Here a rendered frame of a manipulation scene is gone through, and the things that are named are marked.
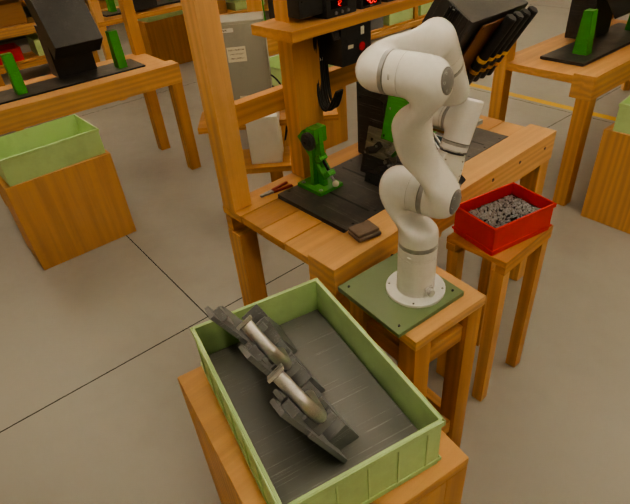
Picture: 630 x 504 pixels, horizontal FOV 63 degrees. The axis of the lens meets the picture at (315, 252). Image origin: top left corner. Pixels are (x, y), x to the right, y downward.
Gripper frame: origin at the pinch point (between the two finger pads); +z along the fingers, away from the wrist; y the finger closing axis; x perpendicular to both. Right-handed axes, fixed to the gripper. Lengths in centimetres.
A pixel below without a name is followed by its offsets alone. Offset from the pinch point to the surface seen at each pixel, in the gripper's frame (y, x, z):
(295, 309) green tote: 39, -1, 42
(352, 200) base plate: 0, -49, 20
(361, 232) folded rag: 9.0, -21.9, 22.6
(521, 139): -89, -58, -15
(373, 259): 4.0, -16.9, 30.8
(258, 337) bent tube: 66, 35, 26
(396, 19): -306, -553, -80
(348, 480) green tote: 50, 60, 45
